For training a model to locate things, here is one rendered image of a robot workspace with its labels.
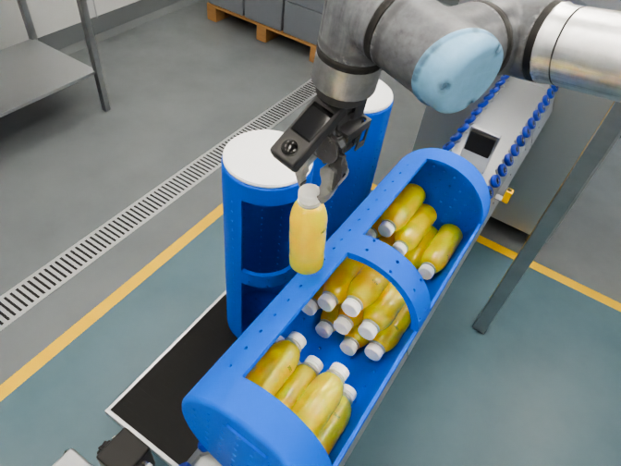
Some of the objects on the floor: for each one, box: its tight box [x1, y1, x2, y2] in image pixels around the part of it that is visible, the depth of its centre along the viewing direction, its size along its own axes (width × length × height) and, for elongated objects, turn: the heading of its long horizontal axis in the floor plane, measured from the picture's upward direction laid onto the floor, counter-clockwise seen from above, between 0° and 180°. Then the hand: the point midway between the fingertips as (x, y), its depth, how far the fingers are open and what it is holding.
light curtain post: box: [472, 101, 621, 334], centre depth 179 cm, size 6×6×170 cm
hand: (310, 191), depth 81 cm, fingers closed on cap, 4 cm apart
